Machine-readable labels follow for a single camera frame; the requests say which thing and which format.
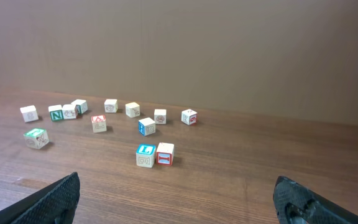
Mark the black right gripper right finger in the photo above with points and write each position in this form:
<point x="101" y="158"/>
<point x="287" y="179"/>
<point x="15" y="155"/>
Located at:
<point x="295" y="203"/>

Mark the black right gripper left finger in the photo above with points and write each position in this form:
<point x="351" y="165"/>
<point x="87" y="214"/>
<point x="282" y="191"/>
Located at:
<point x="56" y="203"/>

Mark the green J letter block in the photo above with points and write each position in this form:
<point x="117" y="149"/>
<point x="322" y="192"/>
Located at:
<point x="36" y="138"/>

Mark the red A letter block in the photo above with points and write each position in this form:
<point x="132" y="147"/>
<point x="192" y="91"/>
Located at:
<point x="99" y="123"/>

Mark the green N letter block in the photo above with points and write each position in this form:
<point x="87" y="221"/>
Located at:
<point x="56" y="113"/>

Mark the white O green block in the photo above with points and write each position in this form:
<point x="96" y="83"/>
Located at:
<point x="69" y="111"/>

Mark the red M letter block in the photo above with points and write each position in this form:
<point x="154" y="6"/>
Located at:
<point x="29" y="113"/>

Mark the blue L letter block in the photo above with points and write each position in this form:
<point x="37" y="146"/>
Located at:
<point x="145" y="155"/>

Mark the white Z letter block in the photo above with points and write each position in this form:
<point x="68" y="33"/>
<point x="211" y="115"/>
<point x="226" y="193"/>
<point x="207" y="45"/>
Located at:
<point x="81" y="106"/>

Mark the blue P letter block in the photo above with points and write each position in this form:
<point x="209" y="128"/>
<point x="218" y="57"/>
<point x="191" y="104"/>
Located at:
<point x="110" y="105"/>

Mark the blue H letter block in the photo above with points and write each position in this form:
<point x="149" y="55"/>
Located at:
<point x="146" y="126"/>

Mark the red I letter block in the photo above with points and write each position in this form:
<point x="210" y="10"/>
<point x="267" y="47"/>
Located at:
<point x="165" y="153"/>

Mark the yellow topped letter block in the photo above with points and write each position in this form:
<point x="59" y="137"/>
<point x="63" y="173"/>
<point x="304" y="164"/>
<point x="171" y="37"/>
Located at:
<point x="132" y="109"/>

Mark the white K letter block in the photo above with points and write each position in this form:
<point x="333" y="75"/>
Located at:
<point x="189" y="117"/>

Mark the red Q letter block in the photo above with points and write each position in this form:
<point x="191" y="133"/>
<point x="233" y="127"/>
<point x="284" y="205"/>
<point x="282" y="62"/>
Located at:
<point x="160" y="116"/>

